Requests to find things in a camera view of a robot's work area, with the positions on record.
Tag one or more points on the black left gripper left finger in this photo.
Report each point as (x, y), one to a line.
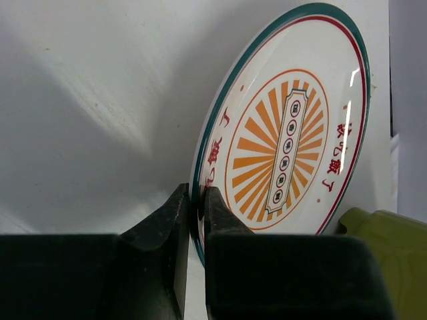
(139, 274)

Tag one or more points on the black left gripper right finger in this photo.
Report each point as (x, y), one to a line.
(251, 276)

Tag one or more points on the white plate with orange sunburst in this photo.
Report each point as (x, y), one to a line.
(284, 132)

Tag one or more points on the olive green plastic bin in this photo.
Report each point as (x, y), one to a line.
(399, 246)

